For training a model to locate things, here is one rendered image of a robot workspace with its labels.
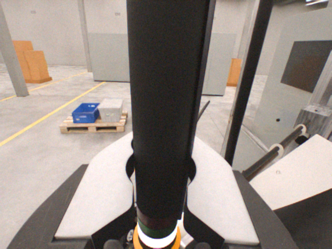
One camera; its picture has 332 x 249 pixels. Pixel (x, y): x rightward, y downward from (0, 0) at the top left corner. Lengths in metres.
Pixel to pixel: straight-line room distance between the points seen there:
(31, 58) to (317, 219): 8.38
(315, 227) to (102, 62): 7.65
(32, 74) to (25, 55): 0.71
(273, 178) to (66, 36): 13.98
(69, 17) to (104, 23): 2.31
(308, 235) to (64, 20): 14.15
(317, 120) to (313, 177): 0.20
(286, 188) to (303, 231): 0.27
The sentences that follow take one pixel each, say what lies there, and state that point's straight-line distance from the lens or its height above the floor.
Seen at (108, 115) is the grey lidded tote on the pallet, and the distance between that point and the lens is 3.24.
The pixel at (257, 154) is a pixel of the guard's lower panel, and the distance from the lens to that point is 1.29.
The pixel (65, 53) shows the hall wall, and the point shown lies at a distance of 14.26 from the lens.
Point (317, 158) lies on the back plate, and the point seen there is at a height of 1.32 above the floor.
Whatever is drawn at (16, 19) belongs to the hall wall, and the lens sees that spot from 16.01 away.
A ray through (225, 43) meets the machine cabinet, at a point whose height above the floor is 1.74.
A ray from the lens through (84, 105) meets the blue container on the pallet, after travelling 3.92.
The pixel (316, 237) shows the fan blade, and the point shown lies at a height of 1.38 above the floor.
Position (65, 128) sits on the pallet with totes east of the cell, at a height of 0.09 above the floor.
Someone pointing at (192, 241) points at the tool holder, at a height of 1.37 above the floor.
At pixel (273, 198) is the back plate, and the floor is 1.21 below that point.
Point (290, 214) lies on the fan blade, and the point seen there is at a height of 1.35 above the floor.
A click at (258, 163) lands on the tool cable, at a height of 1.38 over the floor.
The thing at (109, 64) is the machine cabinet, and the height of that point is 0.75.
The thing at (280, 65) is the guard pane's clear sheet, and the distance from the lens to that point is 1.18.
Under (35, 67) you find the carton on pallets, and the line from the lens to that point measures 8.40.
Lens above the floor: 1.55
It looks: 26 degrees down
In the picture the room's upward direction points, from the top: 3 degrees clockwise
